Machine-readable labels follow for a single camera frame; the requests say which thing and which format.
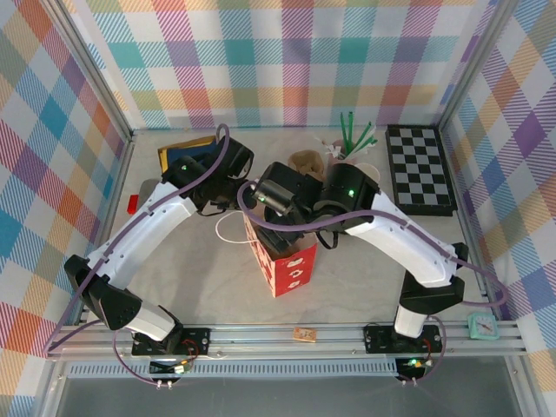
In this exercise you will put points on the blue paper napkin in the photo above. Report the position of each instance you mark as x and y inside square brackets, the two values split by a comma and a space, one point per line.
[174, 153]

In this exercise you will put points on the red white paper bag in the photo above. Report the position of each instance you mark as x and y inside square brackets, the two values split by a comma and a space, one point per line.
[295, 273]

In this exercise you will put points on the green drinking straw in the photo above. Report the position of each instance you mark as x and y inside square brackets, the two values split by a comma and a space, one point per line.
[369, 141]
[350, 130]
[364, 135]
[344, 130]

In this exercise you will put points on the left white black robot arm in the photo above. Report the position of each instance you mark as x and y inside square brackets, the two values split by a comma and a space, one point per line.
[143, 226]

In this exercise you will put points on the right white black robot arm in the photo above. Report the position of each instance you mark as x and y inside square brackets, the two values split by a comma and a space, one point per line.
[412, 252]

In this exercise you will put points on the stack of cardboard cup carriers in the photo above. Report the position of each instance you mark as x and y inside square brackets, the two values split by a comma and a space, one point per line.
[306, 160]

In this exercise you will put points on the white wrapped stirrer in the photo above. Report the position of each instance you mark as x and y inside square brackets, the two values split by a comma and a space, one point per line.
[333, 150]
[323, 141]

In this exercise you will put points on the grey oblong case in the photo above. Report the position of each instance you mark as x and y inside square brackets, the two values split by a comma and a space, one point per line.
[145, 187]

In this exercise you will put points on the stack of green paper cups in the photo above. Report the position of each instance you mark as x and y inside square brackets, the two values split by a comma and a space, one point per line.
[372, 168]

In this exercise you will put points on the red block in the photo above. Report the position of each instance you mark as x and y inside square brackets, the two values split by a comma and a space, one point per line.
[132, 205]

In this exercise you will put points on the black grey chessboard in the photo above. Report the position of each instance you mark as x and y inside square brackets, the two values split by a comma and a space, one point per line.
[419, 169]

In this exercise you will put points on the small orange card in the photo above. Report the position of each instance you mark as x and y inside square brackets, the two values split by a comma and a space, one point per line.
[305, 335]

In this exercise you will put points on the small controller board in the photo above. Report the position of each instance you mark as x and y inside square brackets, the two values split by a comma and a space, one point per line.
[412, 364]
[174, 368]

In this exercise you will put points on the teal alarm clock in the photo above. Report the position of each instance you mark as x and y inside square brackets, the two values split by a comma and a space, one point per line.
[483, 326]

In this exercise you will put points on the aluminium mounting rail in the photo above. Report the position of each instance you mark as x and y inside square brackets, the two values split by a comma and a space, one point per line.
[260, 345]

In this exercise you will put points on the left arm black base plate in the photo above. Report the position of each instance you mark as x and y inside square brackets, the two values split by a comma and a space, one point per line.
[197, 341]

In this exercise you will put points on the aluminium frame post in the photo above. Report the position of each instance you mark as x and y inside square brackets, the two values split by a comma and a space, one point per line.
[91, 65]
[473, 65]

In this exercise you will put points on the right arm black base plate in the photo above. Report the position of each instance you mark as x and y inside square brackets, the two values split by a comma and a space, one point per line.
[375, 341]

